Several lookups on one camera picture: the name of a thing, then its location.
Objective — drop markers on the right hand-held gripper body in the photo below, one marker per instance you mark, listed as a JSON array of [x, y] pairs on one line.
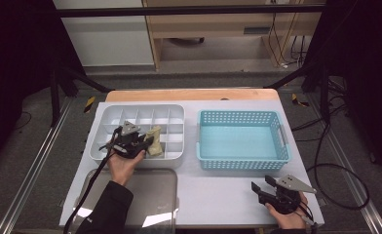
[[286, 196]]

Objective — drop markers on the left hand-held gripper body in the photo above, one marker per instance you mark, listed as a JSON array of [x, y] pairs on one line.
[[127, 144]]

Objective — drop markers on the white divided storage box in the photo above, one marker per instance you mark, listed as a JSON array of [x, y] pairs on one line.
[[172, 130]]

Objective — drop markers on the blue perforated plastic basket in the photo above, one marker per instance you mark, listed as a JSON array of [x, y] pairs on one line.
[[244, 143]]

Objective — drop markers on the translucent grey box lid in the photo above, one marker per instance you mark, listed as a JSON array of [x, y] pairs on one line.
[[156, 195]]

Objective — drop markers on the person's left hand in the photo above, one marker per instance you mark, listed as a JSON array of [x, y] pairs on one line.
[[124, 167]]

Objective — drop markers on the person's right hand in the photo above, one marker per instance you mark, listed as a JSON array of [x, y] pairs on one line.
[[289, 219]]

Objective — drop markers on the yellow black floor tape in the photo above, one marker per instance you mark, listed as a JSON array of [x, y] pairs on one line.
[[89, 104], [298, 101]]

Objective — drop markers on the black metal stand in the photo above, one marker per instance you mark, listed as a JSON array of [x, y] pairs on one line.
[[54, 97], [324, 94]]

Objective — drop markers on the white cabinet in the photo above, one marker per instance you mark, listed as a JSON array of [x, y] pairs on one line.
[[107, 39]]

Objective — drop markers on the black horizontal bar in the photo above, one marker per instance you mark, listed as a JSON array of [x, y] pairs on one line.
[[179, 10]]

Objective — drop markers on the wooden desk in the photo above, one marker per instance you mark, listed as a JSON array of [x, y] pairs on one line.
[[211, 24]]

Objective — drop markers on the black curtain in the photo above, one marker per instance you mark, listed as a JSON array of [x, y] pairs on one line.
[[367, 65], [17, 65]]

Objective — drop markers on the aluminium floor rail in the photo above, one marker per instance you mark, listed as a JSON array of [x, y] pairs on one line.
[[348, 175], [33, 169]]

